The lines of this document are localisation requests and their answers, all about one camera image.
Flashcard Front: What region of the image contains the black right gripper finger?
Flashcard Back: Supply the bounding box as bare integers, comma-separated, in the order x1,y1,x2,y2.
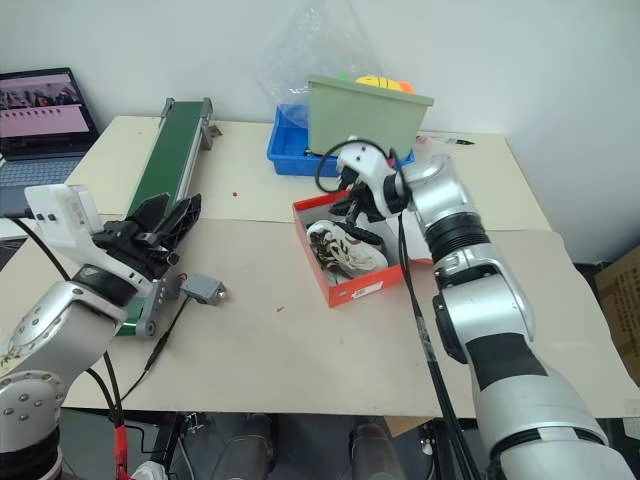
348,224,385,247
328,196,358,218

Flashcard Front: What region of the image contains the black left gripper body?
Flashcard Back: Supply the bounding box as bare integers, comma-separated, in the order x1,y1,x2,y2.
92,218,181,285

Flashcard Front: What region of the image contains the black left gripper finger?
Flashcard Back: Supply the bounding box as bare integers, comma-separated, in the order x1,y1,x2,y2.
130,193,172,233
156,193,204,252

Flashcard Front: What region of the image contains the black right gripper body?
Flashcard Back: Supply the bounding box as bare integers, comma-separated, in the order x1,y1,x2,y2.
343,171,387,225

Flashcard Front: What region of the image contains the white sneaker with dark laces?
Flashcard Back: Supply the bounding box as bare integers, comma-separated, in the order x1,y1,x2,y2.
305,221,389,277

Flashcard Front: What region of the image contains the red shoe box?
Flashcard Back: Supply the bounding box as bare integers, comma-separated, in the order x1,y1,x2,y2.
291,193,436,309

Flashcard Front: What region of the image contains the green conveyor belt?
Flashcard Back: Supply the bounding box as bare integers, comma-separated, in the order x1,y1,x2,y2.
113,97,215,342

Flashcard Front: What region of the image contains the grey control box with button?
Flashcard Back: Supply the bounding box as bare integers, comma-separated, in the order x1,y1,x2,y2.
179,273,229,306

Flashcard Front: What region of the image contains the pale green plastic box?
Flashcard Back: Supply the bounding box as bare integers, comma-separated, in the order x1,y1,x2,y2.
305,73,434,157

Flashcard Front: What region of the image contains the blue plastic bin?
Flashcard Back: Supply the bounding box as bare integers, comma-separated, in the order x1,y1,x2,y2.
266,104,416,178

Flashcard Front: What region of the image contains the yellow toy ball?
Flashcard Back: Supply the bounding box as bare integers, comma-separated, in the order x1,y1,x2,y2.
354,74,397,90

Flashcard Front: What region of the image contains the open laptop computer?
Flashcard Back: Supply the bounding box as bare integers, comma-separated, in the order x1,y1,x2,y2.
0,67,101,189

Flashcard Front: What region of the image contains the beige cardboard table sheet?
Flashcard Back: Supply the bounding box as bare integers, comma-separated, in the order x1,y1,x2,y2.
0,217,626,417

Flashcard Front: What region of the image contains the clear plastic bag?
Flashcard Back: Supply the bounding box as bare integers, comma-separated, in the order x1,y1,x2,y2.
257,0,396,132

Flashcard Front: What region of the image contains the dark rounded shape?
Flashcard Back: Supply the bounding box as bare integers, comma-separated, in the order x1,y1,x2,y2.
219,413,274,480
348,419,404,480

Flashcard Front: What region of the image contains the brown cardboard carton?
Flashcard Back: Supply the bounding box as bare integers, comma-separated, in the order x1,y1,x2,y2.
594,244,640,386

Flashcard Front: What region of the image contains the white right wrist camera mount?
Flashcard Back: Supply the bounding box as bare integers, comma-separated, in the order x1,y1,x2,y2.
337,138,397,217

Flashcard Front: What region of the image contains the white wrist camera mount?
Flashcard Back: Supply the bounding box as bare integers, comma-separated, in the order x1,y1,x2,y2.
337,138,397,217
23,183,152,296

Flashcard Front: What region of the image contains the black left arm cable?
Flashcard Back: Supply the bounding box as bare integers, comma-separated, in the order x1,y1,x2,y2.
0,214,126,431

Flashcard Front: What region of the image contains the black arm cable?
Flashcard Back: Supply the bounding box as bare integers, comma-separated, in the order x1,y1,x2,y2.
0,214,126,431
314,139,484,480

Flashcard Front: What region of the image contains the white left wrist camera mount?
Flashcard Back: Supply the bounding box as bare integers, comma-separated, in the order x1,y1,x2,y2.
23,183,152,296

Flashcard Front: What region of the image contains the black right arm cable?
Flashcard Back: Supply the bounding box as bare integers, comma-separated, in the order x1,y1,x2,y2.
314,139,484,480

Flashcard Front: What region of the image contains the thin black cable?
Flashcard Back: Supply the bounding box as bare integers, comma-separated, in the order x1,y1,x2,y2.
117,294,191,404

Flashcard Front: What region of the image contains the red cable connector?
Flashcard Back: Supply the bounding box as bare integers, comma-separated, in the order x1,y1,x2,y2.
113,423,128,476

